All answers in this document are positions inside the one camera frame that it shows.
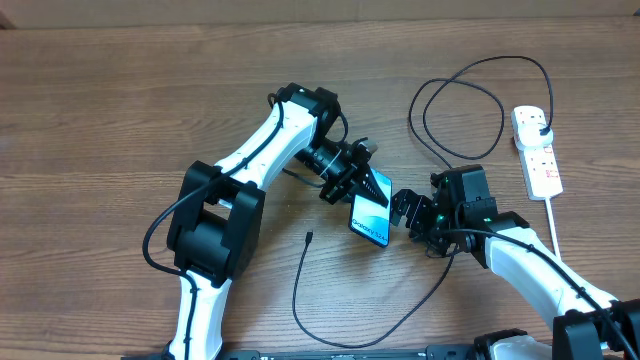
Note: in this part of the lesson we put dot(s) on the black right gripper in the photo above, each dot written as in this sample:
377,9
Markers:
417,205

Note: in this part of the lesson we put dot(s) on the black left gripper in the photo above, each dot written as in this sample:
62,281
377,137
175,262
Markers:
343,184

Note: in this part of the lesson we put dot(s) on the blue Galaxy smartphone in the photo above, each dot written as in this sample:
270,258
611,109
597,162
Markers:
370,219

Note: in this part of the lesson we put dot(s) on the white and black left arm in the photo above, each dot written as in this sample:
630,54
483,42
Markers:
216,220

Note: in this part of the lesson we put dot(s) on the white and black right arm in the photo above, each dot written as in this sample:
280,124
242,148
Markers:
462,215

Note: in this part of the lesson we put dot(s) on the white USB charger plug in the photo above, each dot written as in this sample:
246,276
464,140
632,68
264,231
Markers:
532,135

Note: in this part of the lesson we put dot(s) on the white power extension strip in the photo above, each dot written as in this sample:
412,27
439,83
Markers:
539,165

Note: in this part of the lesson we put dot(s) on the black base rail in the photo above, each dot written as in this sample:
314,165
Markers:
431,352

